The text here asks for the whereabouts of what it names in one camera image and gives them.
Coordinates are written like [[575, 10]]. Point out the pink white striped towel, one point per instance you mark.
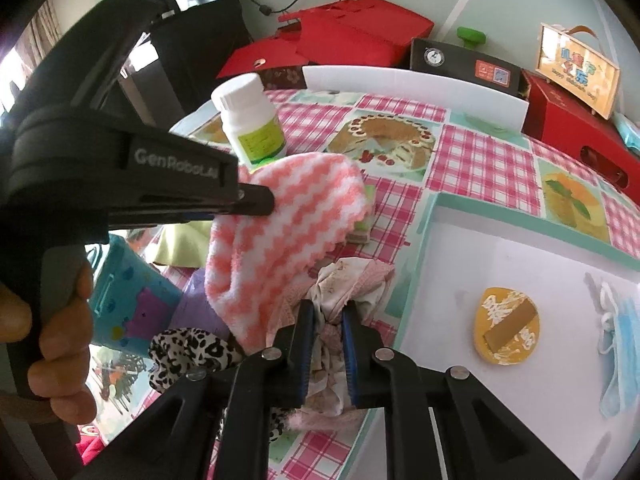
[[290, 210]]

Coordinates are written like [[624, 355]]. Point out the person's left hand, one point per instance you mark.
[[65, 355]]

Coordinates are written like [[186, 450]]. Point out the pack of blue masks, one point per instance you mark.
[[629, 132]]

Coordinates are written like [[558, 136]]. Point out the purple cloth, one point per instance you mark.
[[195, 310]]

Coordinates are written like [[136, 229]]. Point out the red carton box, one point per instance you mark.
[[565, 120]]

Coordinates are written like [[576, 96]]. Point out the light green cloth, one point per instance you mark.
[[175, 245]]

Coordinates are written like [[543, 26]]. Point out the flat red paper bag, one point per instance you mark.
[[260, 57]]

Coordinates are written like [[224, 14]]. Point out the green dumbbell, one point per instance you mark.
[[472, 36]]

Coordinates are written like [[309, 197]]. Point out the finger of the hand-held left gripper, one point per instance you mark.
[[257, 200]]

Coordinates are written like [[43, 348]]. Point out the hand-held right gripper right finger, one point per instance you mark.
[[350, 360]]

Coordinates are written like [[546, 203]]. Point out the leopard print scrunchie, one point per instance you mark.
[[200, 350]]

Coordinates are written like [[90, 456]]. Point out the blue face mask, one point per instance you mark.
[[620, 350]]

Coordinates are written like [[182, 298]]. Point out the white plastic bottle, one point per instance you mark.
[[250, 120]]

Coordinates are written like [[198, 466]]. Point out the pink plaid printed tablecloth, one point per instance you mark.
[[480, 160]]

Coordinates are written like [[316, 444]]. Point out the large red gift bag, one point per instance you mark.
[[360, 30]]

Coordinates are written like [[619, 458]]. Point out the dark floral box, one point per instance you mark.
[[285, 79]]

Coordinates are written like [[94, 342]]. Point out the black box with gauge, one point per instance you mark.
[[465, 67]]

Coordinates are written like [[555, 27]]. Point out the teal cartoon tissue pack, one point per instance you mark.
[[130, 290]]

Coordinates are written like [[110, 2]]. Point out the yellow round biscuit packet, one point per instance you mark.
[[507, 325]]

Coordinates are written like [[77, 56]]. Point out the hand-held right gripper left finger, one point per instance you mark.
[[306, 360]]

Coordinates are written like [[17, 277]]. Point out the beige floral cloth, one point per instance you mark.
[[350, 280]]

